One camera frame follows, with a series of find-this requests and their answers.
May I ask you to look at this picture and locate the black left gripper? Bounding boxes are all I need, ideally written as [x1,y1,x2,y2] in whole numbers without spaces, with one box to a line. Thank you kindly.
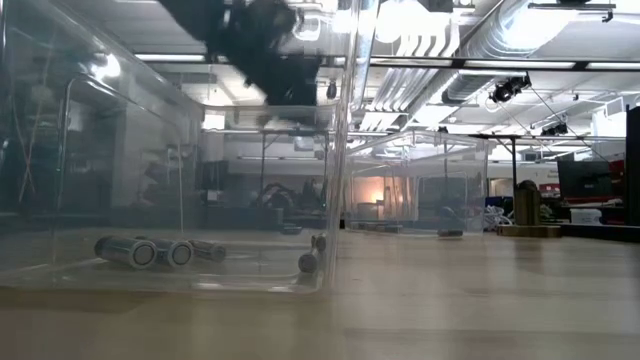
[159,0,322,107]

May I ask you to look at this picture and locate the clear plastic bin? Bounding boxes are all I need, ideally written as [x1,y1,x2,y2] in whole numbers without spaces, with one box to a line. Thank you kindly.
[342,130,490,237]
[0,0,374,296]

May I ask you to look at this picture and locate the short ceiling light strip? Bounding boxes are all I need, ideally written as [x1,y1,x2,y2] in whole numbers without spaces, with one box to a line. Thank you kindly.
[134,53,207,63]

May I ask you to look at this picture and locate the long ceiling light strip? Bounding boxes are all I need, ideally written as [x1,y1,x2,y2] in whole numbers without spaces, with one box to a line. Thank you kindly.
[369,58,640,71]

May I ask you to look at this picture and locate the cylinder stand with wooden base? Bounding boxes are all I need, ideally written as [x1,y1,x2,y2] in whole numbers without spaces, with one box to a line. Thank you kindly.
[496,179,563,239]

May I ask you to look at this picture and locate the large black monitor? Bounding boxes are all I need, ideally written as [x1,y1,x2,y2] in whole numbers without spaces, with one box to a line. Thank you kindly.
[557,159,616,200]

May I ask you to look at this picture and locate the white box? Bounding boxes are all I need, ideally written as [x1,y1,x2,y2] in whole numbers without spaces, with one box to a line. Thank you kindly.
[569,208,604,225]

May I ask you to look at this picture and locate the black cabinet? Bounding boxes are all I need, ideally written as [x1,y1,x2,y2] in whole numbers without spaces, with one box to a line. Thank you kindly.
[624,104,640,226]

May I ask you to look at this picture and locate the white ceiling duct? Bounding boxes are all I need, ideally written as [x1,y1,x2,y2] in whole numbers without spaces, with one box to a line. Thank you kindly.
[442,0,640,104]

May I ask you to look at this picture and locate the black background station frame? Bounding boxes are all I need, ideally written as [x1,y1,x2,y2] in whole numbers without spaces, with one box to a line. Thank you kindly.
[469,132,521,190]

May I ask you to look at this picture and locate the white bundled cable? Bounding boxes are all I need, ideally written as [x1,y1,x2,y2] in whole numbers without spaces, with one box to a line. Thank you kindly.
[484,204,514,229]

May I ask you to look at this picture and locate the black ceiling rail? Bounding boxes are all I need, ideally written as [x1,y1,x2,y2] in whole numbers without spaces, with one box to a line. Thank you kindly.
[527,0,617,24]

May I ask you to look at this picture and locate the black metal table frame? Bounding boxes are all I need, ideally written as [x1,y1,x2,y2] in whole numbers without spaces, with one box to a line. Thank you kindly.
[559,223,640,244]

